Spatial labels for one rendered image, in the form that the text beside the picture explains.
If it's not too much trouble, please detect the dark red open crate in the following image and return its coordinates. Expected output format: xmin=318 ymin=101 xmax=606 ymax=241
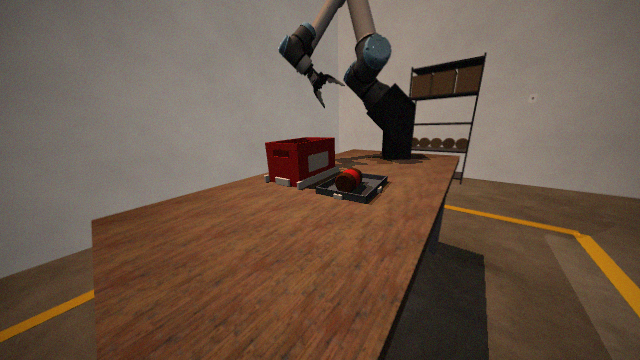
xmin=265 ymin=137 xmax=335 ymax=187

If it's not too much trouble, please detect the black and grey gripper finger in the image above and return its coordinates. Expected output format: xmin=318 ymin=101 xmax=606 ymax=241
xmin=322 ymin=74 xmax=344 ymax=86
xmin=313 ymin=87 xmax=325 ymax=108

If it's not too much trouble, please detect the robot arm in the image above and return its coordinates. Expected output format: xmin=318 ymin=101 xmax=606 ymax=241
xmin=279 ymin=0 xmax=391 ymax=111

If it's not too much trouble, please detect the brown bottle with red label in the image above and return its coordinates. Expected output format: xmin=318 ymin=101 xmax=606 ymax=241
xmin=335 ymin=168 xmax=362 ymax=193

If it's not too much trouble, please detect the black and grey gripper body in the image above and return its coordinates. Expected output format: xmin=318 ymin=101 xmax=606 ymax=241
xmin=303 ymin=63 xmax=327 ymax=90

